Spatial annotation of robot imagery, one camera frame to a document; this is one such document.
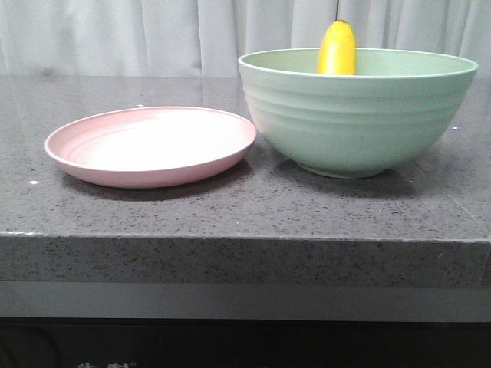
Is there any yellow banana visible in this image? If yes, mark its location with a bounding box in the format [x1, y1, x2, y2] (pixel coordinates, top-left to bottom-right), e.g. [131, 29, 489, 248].
[316, 20, 356, 75]

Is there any pink plate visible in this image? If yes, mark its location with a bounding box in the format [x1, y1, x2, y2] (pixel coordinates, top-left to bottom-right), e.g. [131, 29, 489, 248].
[44, 107, 257, 189]

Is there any green bowl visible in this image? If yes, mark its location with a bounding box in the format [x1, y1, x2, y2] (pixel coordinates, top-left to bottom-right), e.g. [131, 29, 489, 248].
[237, 48, 479, 180]

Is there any white curtain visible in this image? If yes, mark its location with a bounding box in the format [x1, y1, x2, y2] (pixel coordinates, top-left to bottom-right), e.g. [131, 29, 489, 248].
[1, 1, 490, 78]

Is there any dark cabinet under counter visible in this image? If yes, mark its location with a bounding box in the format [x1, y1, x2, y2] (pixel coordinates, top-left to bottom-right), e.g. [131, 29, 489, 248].
[1, 318, 490, 367]

